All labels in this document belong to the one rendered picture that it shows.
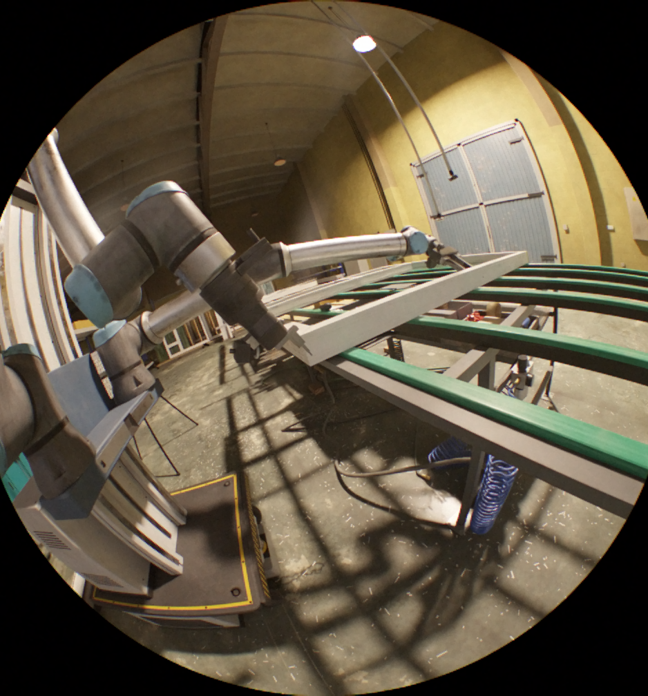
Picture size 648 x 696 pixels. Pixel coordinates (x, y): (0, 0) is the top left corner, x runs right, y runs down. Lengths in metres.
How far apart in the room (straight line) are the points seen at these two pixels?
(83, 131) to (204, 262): 9.52
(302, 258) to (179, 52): 7.97
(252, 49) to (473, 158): 6.94
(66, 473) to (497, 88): 8.27
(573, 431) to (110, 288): 0.51
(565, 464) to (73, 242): 0.70
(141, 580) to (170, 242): 1.06
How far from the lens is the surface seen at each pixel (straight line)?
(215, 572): 0.95
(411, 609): 1.04
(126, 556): 1.06
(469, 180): 7.44
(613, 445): 0.28
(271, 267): 0.72
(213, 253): 0.32
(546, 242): 6.72
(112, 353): 0.88
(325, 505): 1.28
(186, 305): 0.91
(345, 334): 0.51
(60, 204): 0.55
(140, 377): 0.89
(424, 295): 0.66
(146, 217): 0.33
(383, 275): 1.88
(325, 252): 0.75
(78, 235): 0.50
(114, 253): 0.32
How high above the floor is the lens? 1.04
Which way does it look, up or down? 18 degrees down
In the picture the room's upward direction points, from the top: 18 degrees counter-clockwise
